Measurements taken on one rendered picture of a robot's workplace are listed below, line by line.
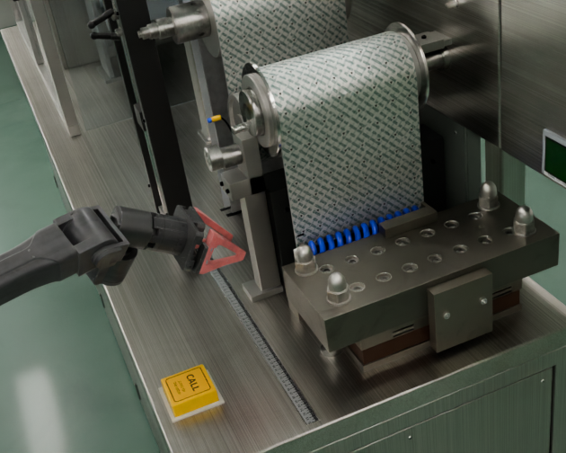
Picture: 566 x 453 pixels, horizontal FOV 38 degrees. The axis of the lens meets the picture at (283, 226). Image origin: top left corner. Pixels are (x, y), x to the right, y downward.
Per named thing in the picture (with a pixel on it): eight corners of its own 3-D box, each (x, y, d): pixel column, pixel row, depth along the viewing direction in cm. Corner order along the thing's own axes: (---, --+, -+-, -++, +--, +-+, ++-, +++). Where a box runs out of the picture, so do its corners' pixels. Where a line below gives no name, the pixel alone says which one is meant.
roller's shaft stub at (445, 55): (400, 75, 137) (398, 50, 135) (437, 65, 139) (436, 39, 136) (413, 84, 133) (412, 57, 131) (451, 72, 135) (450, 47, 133)
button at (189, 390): (163, 390, 128) (159, 378, 127) (205, 374, 130) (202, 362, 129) (175, 419, 123) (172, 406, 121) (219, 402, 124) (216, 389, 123)
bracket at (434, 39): (404, 47, 135) (403, 35, 134) (435, 38, 137) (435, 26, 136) (420, 55, 131) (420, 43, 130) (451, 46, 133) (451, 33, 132)
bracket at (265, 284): (240, 289, 149) (208, 136, 133) (273, 278, 150) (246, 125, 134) (250, 304, 144) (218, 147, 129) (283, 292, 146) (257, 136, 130)
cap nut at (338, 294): (322, 296, 121) (318, 271, 119) (344, 288, 122) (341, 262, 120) (332, 309, 118) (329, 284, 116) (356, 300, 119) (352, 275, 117)
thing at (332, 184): (296, 253, 135) (281, 151, 125) (422, 209, 141) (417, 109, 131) (298, 254, 134) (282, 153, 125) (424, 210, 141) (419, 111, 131)
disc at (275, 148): (248, 132, 137) (235, 48, 129) (252, 131, 137) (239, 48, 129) (283, 173, 126) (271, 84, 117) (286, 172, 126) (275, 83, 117)
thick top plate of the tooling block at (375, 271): (287, 297, 133) (281, 266, 130) (498, 220, 143) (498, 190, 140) (329, 353, 120) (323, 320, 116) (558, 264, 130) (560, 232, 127)
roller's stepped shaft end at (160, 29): (138, 41, 143) (134, 22, 141) (171, 32, 144) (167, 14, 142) (143, 46, 140) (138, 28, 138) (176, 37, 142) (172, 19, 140)
